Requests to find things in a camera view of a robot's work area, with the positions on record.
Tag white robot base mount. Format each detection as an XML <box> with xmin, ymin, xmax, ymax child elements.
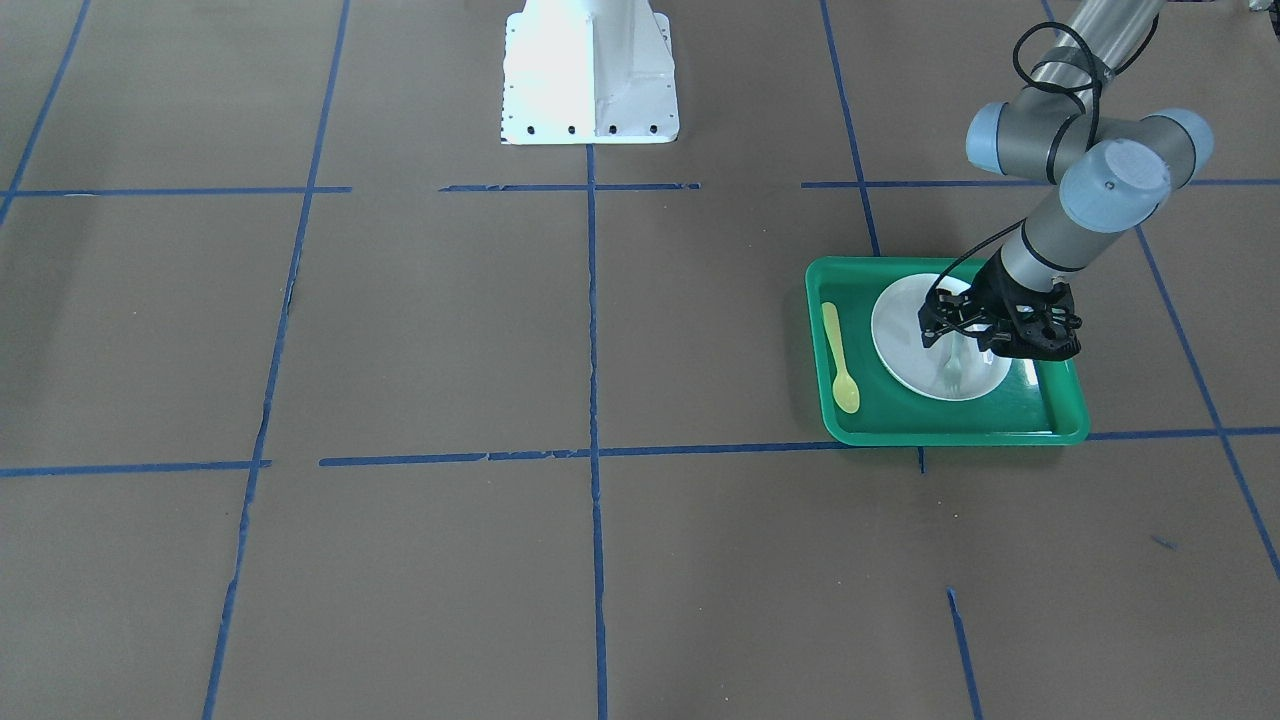
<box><xmin>500</xmin><ymin>1</ymin><xmax>681</xmax><ymax>146</ymax></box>

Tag pale translucent plastic fork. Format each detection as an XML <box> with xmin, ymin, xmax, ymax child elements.
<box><xmin>940</xmin><ymin>332</ymin><xmax>966</xmax><ymax>397</ymax></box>

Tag yellow plastic spoon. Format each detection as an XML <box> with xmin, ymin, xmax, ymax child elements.
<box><xmin>820</xmin><ymin>302</ymin><xmax>861</xmax><ymax>415</ymax></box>

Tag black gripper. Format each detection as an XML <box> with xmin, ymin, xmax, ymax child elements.
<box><xmin>918</xmin><ymin>250</ymin><xmax>1071</xmax><ymax>354</ymax></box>

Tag green plastic tray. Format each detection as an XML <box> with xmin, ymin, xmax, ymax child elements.
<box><xmin>805</xmin><ymin>256</ymin><xmax>1091</xmax><ymax>447</ymax></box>

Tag white round plate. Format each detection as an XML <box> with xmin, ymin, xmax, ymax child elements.
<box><xmin>870</xmin><ymin>273</ymin><xmax>1012</xmax><ymax>402</ymax></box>

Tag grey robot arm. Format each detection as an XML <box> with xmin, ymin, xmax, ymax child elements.
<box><xmin>916</xmin><ymin>1</ymin><xmax>1215</xmax><ymax>361</ymax></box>

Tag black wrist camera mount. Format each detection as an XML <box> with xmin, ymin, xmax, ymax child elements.
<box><xmin>989</xmin><ymin>283</ymin><xmax>1082</xmax><ymax>363</ymax></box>

